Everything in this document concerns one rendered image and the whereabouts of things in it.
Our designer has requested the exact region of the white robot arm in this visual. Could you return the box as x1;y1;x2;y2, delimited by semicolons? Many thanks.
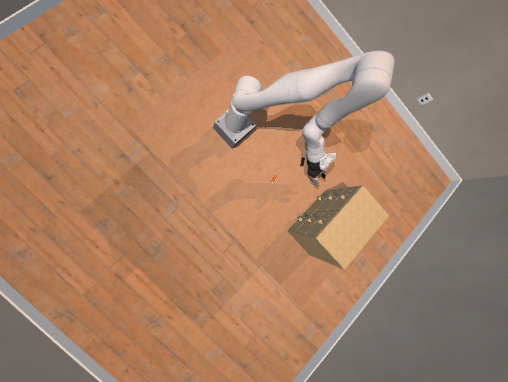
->
224;51;395;155

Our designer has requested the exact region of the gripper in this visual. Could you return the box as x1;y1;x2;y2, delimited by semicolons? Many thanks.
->
306;150;336;187

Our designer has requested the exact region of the small wooden chest of drawers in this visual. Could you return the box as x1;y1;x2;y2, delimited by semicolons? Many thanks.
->
288;185;389;270

